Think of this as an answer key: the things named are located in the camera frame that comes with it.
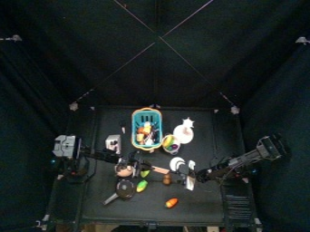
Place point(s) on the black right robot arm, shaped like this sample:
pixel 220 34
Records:
pixel 246 157

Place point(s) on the orange toy fruit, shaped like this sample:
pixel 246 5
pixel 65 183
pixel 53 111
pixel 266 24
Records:
pixel 140 130

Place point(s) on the small black toy utensil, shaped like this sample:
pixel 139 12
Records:
pixel 121 124

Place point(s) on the teal basket orange rim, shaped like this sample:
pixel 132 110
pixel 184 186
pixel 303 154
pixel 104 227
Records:
pixel 135 128

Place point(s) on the black ribbed panel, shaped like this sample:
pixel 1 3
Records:
pixel 236 208

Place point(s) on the brown toy kiwi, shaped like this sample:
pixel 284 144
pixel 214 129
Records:
pixel 165 180

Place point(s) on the white star-topped stand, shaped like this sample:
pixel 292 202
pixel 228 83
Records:
pixel 187 122

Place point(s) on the white bowl with toy fruit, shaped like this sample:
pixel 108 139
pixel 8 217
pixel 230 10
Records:
pixel 169 143

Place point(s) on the white toy toaster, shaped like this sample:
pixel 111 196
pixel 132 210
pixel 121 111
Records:
pixel 113 142

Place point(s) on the toy frying pan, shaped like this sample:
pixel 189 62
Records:
pixel 124 188

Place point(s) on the yellow toy corn cob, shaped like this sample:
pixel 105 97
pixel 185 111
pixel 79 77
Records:
pixel 141 186

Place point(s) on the metal frame bracket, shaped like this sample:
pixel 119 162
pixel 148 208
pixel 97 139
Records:
pixel 302 40
pixel 234 109
pixel 14 38
pixel 73 106

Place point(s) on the large white plate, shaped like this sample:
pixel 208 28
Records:
pixel 183 135

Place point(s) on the light green toy vegetable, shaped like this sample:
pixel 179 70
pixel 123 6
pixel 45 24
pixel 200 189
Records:
pixel 144 173

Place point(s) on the orange toy carrot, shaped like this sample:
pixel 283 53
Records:
pixel 171 202

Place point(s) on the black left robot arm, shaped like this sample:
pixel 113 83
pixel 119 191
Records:
pixel 100 156

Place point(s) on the small white plate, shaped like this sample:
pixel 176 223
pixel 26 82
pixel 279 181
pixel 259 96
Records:
pixel 175 163

